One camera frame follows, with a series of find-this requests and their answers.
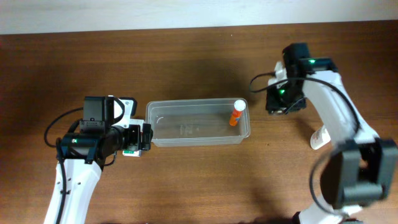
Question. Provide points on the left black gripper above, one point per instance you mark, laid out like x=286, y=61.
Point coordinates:
x=146, y=135

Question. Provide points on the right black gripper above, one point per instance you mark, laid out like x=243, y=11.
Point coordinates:
x=280, y=104

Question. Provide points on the clear plastic container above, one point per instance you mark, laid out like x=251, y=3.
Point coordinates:
x=199, y=122

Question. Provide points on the orange glue stick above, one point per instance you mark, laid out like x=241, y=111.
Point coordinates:
x=239, y=107

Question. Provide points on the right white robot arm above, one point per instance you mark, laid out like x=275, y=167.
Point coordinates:
x=360, y=168

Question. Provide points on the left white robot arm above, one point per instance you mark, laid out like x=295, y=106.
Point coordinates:
x=81, y=160

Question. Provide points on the white green medicine box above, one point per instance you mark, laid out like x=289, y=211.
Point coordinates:
x=132, y=153

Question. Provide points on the white tube bottle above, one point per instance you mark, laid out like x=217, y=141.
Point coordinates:
x=319, y=138

